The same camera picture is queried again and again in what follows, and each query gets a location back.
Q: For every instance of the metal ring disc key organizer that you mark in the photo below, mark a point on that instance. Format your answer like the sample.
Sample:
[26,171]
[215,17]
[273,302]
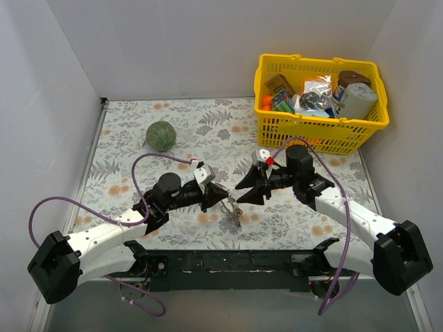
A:
[230,208]

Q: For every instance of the orange balls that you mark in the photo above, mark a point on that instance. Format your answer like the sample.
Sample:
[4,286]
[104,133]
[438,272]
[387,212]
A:
[266,104]

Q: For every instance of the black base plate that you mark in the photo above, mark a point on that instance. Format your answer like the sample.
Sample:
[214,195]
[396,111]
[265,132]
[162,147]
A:
[188,270]

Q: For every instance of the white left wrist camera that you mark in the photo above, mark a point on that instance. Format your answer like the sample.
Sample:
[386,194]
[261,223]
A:
[203,174]

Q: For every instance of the floral patterned mat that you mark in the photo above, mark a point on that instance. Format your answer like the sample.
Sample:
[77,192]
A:
[223,134]

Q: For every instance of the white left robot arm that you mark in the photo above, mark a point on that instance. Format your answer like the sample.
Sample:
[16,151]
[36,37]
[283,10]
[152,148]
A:
[62,262]

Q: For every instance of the white cylindrical container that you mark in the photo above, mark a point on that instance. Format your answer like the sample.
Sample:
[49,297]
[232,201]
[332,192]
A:
[356,102]

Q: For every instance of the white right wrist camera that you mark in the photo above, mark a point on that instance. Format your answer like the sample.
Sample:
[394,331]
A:
[262,158]

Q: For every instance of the green blue small box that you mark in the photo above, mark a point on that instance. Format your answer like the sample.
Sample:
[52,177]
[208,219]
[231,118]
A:
[281,102]

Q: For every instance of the yellow plastic basket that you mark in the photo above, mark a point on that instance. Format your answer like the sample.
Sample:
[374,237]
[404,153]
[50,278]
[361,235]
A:
[328,135]

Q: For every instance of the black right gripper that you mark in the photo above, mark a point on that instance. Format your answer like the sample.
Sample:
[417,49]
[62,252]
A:
[265,183]

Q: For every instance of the clear plastic bag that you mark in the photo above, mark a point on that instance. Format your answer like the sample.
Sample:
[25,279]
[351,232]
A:
[317,93]

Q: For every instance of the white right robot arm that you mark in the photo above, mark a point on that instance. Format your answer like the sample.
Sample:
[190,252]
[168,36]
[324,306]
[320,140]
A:
[397,256]

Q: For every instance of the brown round object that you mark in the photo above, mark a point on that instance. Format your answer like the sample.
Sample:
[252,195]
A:
[351,77]

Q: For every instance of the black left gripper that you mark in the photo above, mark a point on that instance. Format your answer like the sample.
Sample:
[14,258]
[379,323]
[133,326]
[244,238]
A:
[206,195]

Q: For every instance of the brown cardboard box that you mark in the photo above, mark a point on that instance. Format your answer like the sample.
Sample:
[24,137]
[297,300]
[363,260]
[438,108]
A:
[278,83]

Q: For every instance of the green textured ball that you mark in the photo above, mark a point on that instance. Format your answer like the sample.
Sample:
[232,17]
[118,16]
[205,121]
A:
[160,136]

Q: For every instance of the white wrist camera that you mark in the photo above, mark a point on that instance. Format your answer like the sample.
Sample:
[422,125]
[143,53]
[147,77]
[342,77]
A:
[203,174]
[262,158]

